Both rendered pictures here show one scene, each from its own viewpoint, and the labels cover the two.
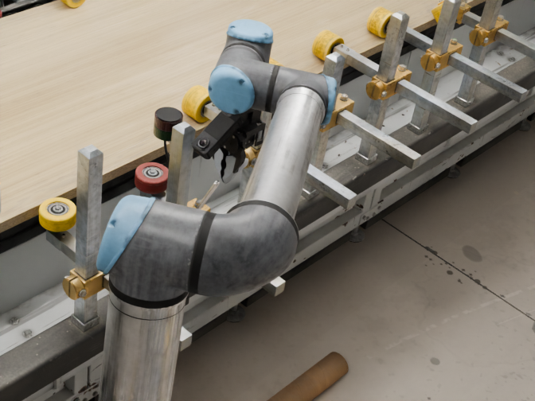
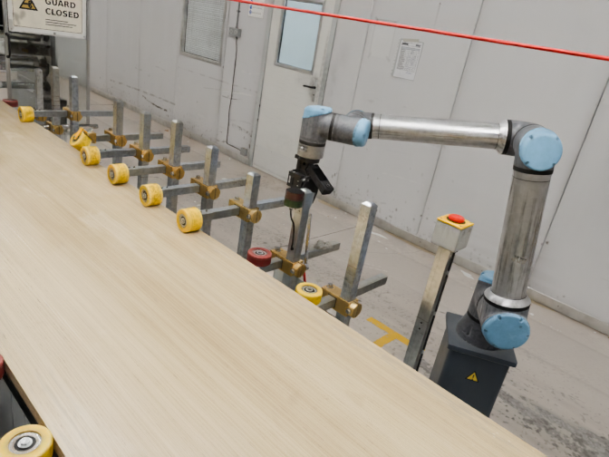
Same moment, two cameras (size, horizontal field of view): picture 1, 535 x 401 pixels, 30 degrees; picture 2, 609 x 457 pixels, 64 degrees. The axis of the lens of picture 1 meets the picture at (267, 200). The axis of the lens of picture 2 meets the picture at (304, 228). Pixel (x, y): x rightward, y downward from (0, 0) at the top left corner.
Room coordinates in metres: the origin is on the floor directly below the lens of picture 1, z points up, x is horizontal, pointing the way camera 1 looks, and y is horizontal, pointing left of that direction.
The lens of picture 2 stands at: (1.62, 1.68, 1.60)
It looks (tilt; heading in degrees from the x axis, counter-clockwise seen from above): 22 degrees down; 273
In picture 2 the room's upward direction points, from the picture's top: 11 degrees clockwise
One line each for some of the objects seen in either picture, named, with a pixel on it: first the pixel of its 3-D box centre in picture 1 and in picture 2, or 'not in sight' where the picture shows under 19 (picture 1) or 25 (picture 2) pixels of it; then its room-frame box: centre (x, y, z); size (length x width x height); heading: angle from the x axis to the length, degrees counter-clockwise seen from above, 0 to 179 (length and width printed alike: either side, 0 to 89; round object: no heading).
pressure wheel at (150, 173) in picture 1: (150, 189); (257, 266); (1.82, 0.27, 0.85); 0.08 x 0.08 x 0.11
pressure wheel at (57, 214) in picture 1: (57, 227); (306, 304); (1.64, 0.44, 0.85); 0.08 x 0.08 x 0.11
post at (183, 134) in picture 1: (175, 212); (294, 255); (1.72, 0.20, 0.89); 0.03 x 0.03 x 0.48; 53
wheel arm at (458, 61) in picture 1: (449, 56); (142, 150); (2.54, -0.44, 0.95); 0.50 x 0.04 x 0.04; 53
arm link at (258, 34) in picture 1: (247, 53); (315, 125); (1.73, 0.09, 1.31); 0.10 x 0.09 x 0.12; 175
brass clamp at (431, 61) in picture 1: (441, 56); (141, 152); (2.53, -0.42, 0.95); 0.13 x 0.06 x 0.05; 143
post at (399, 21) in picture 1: (381, 92); (173, 175); (2.32, -0.25, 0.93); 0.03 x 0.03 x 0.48; 53
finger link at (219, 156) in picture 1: (227, 159); not in sight; (1.74, 0.10, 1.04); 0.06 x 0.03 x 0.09; 143
